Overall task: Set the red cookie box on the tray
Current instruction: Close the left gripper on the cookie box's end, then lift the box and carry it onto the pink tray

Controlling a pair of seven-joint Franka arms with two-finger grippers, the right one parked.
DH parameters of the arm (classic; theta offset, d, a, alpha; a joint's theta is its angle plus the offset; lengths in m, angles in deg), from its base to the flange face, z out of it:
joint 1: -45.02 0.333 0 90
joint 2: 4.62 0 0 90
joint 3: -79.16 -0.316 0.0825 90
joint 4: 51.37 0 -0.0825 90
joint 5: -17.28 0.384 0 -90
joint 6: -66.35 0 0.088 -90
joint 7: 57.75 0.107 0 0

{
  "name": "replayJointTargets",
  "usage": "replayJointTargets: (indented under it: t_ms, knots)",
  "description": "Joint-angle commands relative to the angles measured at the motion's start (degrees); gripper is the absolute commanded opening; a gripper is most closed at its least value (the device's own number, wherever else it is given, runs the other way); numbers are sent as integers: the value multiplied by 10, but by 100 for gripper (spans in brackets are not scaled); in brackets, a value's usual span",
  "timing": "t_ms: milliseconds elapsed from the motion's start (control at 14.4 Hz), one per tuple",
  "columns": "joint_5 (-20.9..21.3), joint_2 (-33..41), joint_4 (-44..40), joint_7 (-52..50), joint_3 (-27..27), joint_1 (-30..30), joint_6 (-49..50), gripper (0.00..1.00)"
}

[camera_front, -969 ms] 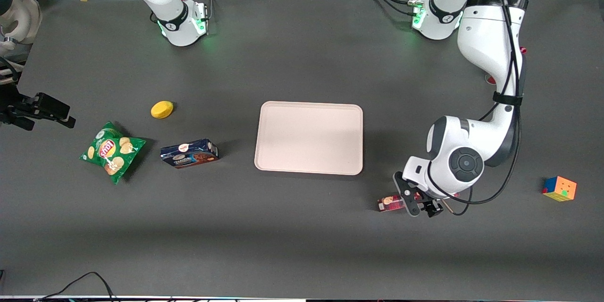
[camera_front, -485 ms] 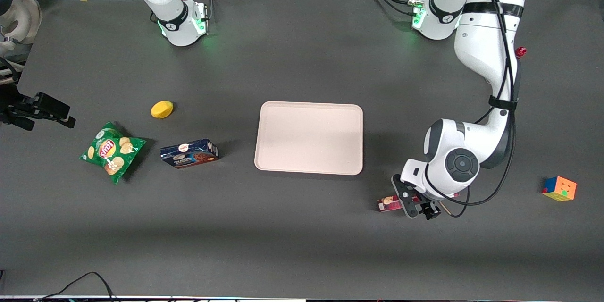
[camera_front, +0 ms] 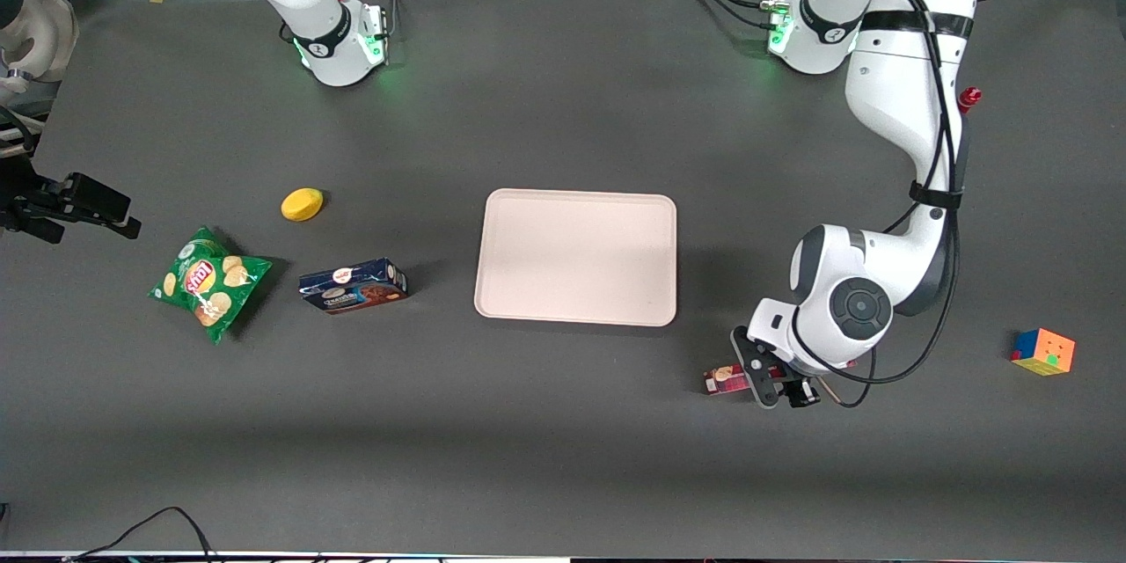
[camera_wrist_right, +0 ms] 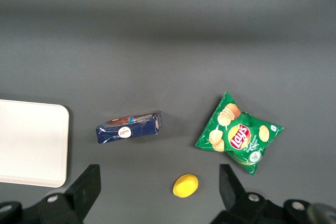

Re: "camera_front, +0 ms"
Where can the long red cookie box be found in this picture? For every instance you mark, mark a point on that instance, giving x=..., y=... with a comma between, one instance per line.
x=725, y=380

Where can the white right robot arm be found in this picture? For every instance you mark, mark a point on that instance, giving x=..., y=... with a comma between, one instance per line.
x=325, y=35

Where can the pale pink plastic tray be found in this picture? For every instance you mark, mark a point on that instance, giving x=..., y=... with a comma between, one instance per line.
x=576, y=257

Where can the dark blue cookie box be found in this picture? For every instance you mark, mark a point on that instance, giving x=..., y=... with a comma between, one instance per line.
x=354, y=286

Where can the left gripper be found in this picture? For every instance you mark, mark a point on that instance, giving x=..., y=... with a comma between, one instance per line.
x=799, y=389

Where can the yellow lemon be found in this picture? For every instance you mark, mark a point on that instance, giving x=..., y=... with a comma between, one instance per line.
x=302, y=204

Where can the green chips bag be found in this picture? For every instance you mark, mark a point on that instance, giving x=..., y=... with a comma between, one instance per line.
x=209, y=281

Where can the red cola bottle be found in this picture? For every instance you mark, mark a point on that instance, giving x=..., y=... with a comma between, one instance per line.
x=970, y=97

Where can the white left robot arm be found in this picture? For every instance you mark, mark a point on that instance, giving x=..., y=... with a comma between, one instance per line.
x=888, y=88

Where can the colourful puzzle cube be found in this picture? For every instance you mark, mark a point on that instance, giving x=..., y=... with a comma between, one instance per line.
x=1043, y=352

